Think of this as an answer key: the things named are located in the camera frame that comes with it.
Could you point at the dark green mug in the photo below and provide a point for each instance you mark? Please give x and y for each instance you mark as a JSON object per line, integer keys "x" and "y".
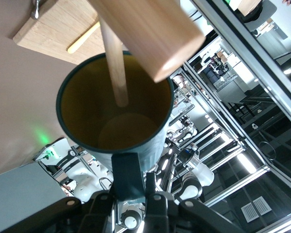
{"x": 75, "y": 109}

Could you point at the yellow plastic fork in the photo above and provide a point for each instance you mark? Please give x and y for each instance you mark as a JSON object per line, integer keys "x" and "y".
{"x": 80, "y": 41}

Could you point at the wooden cutting board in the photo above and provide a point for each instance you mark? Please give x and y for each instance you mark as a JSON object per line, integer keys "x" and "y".
{"x": 53, "y": 26}

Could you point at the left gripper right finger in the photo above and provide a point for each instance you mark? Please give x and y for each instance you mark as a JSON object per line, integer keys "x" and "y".
{"x": 165, "y": 213}

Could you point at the brown table mat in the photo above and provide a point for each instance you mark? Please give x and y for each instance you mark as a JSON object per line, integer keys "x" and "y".
{"x": 19, "y": 97}

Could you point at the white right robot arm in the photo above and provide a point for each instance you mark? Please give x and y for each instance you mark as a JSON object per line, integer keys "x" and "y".
{"x": 63, "y": 150}

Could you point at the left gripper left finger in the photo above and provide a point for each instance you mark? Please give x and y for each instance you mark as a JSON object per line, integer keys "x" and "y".
{"x": 92, "y": 213}

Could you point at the wooden mug tree rack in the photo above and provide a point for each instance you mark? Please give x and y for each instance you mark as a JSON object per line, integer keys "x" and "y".
{"x": 148, "y": 31}

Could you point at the aluminium glass enclosure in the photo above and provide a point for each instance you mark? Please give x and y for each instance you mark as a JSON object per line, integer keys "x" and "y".
{"x": 245, "y": 60}

